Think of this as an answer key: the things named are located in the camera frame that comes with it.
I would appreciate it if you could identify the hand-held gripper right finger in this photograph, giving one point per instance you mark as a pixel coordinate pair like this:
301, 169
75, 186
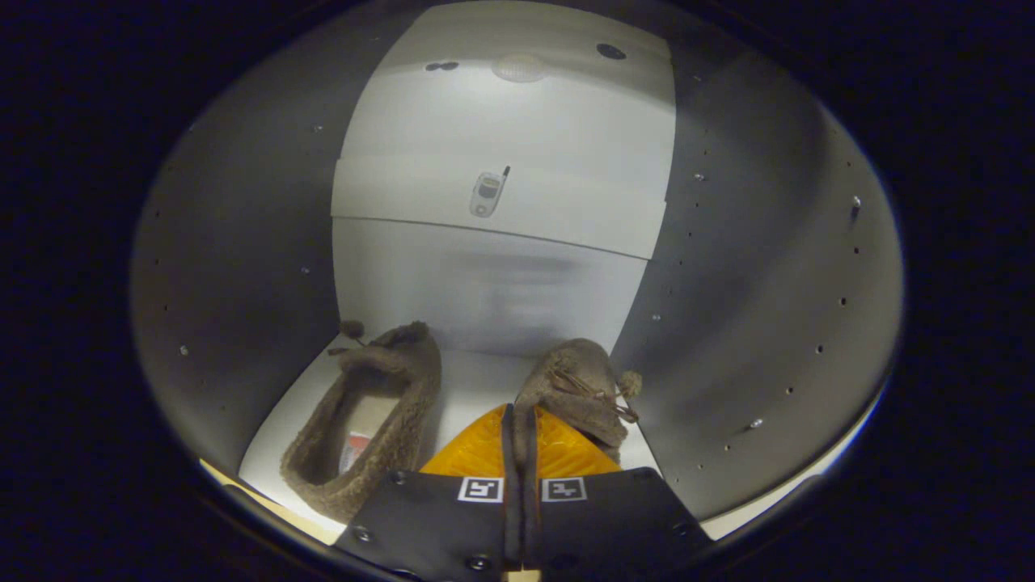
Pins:
614, 525

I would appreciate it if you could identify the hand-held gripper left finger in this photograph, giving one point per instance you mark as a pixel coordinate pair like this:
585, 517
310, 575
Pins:
428, 525

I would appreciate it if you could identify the brown fuzzy slipper shoe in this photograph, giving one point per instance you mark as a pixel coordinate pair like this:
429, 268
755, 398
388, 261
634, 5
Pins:
404, 380
578, 380

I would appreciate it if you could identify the round cabinet light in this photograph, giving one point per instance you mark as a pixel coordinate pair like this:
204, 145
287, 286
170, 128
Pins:
519, 68

